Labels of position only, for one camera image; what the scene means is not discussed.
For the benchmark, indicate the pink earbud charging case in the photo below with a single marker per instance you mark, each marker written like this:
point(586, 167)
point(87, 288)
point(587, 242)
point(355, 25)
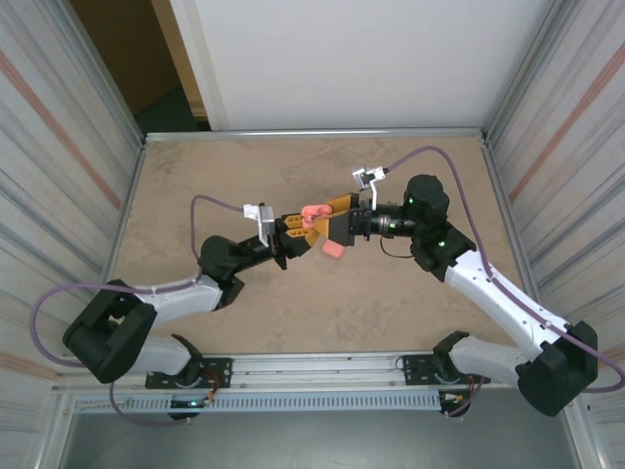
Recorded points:
point(315, 209)
point(336, 250)

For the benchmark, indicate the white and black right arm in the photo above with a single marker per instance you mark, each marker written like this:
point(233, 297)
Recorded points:
point(508, 298)

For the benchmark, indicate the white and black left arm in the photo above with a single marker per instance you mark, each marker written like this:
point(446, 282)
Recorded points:
point(176, 300)

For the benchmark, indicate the brown wooden door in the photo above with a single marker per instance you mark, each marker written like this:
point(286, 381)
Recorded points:
point(127, 49)

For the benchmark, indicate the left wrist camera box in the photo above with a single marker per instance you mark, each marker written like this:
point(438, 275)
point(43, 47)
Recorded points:
point(266, 222)

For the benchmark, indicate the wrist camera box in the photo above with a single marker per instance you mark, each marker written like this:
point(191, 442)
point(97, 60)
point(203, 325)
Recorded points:
point(363, 177)
point(266, 222)

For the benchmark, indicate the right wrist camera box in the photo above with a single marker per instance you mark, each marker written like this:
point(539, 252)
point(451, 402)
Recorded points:
point(363, 177)

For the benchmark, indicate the aluminium table frame rail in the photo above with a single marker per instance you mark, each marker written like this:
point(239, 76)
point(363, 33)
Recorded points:
point(312, 133)
point(128, 195)
point(504, 195)

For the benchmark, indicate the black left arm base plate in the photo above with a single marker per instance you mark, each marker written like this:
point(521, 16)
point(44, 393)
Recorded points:
point(220, 371)

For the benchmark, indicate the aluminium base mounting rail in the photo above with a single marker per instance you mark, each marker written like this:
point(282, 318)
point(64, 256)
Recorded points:
point(317, 371)

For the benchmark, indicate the striped enclosure side panel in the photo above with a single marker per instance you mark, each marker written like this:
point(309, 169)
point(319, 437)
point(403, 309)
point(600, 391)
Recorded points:
point(576, 146)
point(39, 146)

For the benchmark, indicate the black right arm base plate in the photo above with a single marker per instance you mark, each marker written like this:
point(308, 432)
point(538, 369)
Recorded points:
point(415, 369)

